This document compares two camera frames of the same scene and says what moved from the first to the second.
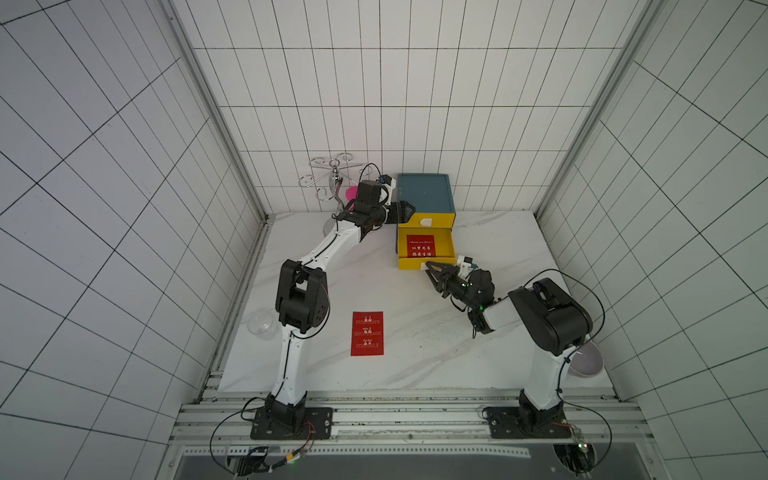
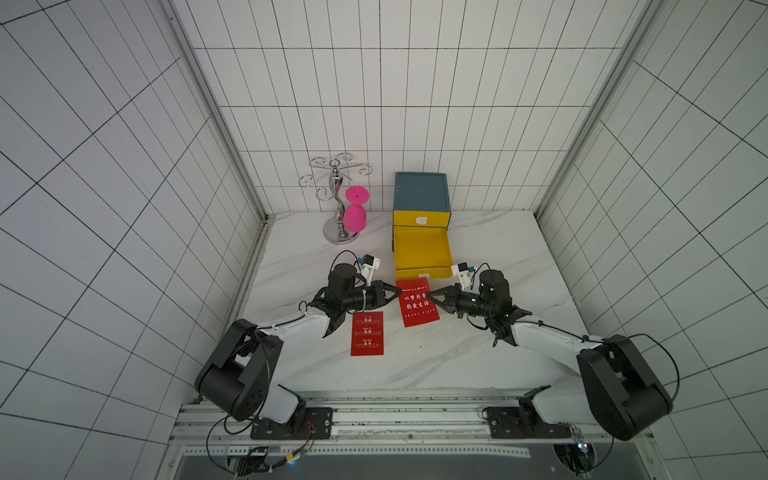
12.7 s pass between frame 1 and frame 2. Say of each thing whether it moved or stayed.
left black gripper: moved
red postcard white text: stayed
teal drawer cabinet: stayed
